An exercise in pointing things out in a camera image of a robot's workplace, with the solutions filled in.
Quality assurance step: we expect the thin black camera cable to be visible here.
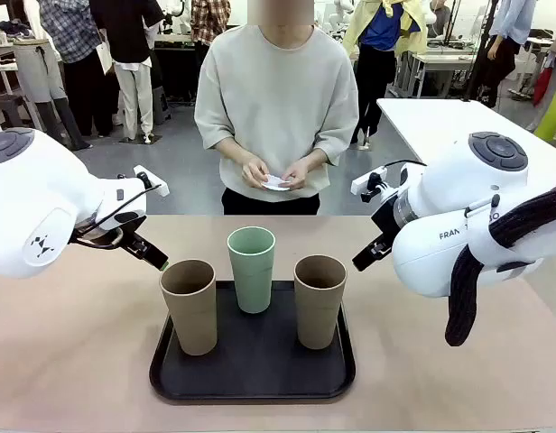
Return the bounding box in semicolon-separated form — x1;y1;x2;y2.
384;159;428;170
72;182;162;226

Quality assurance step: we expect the lime green garment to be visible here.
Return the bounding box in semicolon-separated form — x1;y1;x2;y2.
533;74;556;146

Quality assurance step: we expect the person in light blue shirt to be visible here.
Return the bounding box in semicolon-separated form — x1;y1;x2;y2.
478;0;539;109

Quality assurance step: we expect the green tall cup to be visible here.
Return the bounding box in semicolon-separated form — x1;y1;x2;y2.
227;227;277;314

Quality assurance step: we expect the grey background desk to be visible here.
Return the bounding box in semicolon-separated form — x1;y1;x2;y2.
393;48;480;98

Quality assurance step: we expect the person's right hand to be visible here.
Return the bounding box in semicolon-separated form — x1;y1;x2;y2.
241;157;273;187

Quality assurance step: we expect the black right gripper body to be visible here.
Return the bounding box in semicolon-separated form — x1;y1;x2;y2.
370;197;402;248

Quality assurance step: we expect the person in red plaid shirt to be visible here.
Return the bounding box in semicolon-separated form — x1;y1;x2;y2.
190;0;234;49

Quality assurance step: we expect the black slanted pole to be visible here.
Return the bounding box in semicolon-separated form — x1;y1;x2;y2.
462;0;500;103

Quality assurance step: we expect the person's left forearm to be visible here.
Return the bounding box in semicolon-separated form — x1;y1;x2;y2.
300;150;325;172

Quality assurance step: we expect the person's left hand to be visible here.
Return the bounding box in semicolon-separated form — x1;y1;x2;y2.
280;158;311;191

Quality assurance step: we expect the white side table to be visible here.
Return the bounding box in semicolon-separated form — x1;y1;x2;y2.
375;97;556;166

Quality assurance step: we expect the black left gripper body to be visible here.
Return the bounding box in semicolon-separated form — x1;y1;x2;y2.
74;215;147;252

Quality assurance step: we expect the white scalloped paper coaster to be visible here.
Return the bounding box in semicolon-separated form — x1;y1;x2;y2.
261;173;292;193

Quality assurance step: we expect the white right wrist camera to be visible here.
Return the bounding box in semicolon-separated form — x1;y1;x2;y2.
351;165;390;203

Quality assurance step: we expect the black plastic tray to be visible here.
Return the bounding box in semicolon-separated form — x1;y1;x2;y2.
149;279;357;404

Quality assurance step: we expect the person in beige sweater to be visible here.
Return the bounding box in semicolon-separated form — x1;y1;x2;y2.
194;0;360;217

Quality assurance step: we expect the black braided cable sleeve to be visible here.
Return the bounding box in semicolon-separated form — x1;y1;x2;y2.
443;181;556;347

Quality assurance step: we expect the person in yellow jacket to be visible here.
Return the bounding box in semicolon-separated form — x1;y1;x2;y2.
342;0;429;146

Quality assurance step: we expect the person in blue plaid shirt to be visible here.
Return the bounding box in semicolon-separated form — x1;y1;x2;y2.
37;0;115;139

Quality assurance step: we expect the brown tall cup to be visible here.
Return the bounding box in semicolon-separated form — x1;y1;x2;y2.
159;259;217;356
293;254;348;351

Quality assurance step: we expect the red garment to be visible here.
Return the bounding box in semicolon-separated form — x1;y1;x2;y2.
533;62;554;107

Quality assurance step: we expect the mannequin in grey shorts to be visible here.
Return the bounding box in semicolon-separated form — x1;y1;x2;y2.
11;38;93;151

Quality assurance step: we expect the person's right forearm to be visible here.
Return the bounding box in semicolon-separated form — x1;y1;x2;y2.
214;136;256;166

